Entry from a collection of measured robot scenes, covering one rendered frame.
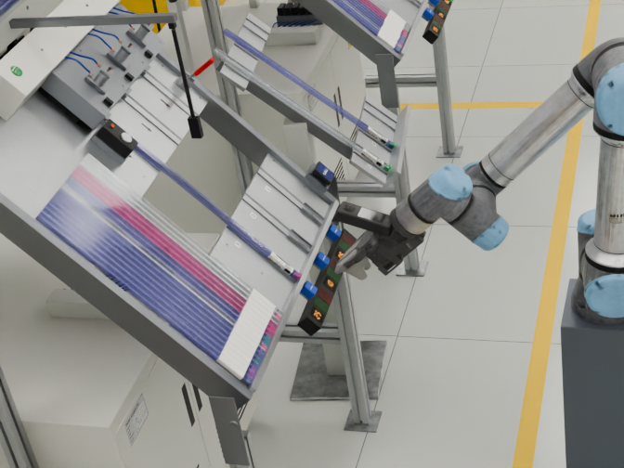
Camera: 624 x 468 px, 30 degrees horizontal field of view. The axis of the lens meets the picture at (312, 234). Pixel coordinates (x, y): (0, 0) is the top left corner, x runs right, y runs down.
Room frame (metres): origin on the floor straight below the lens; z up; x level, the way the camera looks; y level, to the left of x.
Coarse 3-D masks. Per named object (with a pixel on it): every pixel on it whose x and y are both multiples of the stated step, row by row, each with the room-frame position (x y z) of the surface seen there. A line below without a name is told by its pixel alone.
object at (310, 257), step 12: (336, 204) 2.31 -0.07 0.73; (324, 216) 2.28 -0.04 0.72; (324, 228) 2.21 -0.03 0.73; (312, 252) 2.12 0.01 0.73; (300, 288) 2.00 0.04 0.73; (288, 300) 1.97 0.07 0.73; (288, 312) 1.92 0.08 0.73; (276, 336) 1.85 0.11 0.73; (264, 360) 1.78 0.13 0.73; (264, 372) 1.75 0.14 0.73; (252, 384) 1.71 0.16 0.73
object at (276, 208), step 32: (256, 192) 2.23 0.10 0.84; (288, 192) 2.29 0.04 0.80; (256, 224) 2.14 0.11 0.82; (288, 224) 2.19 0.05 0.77; (320, 224) 2.24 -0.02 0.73; (224, 256) 2.00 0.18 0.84; (256, 256) 2.05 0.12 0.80; (288, 256) 2.10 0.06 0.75; (256, 288) 1.97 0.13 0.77; (288, 288) 2.01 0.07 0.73
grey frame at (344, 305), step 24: (48, 0) 2.32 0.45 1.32; (0, 24) 2.14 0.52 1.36; (0, 48) 2.12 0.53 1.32; (336, 312) 2.36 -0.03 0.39; (360, 360) 2.37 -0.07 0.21; (0, 384) 1.85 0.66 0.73; (360, 384) 2.35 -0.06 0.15; (0, 408) 1.83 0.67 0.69; (360, 408) 2.35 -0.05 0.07; (0, 432) 1.84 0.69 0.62; (24, 432) 1.86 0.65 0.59; (24, 456) 1.84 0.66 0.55
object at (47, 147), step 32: (160, 64) 2.44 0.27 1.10; (32, 96) 2.13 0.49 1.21; (128, 96) 2.28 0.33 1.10; (160, 96) 2.34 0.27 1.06; (192, 96) 2.40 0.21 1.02; (0, 128) 2.00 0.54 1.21; (32, 128) 2.04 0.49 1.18; (64, 128) 2.09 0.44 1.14; (96, 128) 2.14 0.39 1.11; (128, 128) 2.19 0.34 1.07; (160, 128) 2.24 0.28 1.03; (0, 160) 1.93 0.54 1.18; (32, 160) 1.97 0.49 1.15; (64, 160) 2.01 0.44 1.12; (128, 160) 2.11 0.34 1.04; (32, 192) 1.90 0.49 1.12
